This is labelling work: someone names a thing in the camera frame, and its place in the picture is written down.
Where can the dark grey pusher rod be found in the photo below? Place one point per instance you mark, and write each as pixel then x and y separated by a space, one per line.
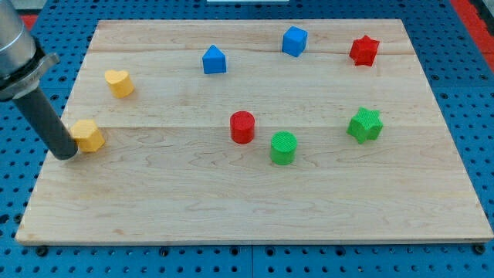
pixel 37 110

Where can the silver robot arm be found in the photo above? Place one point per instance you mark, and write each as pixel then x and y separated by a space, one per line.
pixel 23 63

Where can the yellow hexagon block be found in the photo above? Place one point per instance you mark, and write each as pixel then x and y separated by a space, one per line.
pixel 87 136

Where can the yellow heart block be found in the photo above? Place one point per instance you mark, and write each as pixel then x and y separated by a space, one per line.
pixel 119 82

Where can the light wooden board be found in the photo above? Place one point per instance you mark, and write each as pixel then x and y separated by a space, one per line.
pixel 169 173

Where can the blue triangle block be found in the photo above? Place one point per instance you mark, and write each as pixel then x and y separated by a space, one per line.
pixel 214 61

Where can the red cylinder block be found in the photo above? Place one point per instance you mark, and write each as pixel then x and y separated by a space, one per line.
pixel 242 127

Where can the green cylinder block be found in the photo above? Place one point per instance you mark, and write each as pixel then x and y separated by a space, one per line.
pixel 283 147

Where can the blue cube block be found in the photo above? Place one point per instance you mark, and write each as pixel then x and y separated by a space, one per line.
pixel 294 41

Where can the green star block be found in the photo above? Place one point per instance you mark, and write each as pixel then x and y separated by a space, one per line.
pixel 365 125

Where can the red star block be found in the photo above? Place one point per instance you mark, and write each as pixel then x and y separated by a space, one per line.
pixel 364 51

